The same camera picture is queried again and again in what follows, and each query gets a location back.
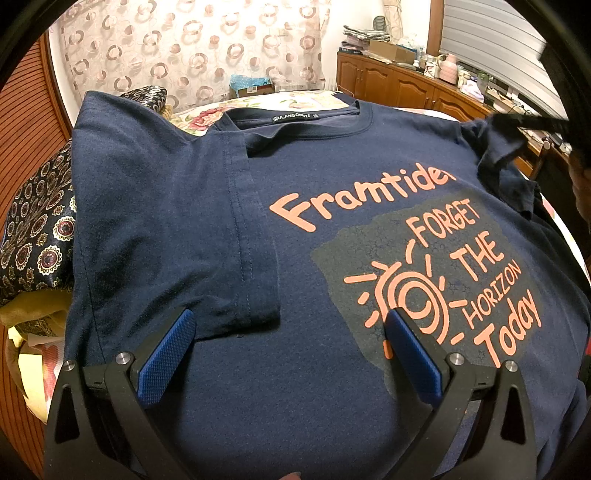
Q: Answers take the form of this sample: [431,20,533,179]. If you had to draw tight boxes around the ring patterned curtain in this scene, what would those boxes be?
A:
[60,0,334,112]

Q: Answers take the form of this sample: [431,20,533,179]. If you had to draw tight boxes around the wooden louvred wardrobe door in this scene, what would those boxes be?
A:
[0,36,77,464]

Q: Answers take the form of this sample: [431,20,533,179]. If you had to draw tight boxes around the navy printed t-shirt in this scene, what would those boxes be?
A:
[62,90,591,480]

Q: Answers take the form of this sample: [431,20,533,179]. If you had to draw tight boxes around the stack of folded cloths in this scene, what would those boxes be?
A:
[343,23,394,41]

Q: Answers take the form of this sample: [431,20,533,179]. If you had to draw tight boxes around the wooden cabinet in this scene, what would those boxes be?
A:
[335,50,570,182]

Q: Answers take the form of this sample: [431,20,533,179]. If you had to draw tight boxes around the small cardboard box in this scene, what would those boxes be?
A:
[231,79,278,97]

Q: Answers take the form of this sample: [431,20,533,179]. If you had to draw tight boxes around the grey window blind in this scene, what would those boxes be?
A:
[438,0,552,71]

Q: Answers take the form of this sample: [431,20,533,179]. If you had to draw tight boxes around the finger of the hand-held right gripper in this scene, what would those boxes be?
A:
[487,111,573,151]

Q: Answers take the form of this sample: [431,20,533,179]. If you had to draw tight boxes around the large cardboard box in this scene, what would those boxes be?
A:
[368,39,417,64]

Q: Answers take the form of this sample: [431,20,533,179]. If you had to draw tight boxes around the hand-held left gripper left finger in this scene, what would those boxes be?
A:
[44,308,199,480]

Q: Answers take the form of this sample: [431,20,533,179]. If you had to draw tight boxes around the yellow cloth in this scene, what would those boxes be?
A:
[0,285,71,348]

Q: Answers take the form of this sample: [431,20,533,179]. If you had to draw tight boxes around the pink kettle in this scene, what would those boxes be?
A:
[438,53,459,83]

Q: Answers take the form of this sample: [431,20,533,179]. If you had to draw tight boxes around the blue plastic bag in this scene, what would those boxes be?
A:
[229,73,272,92]

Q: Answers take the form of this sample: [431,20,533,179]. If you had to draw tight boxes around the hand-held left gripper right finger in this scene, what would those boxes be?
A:
[385,309,539,480]

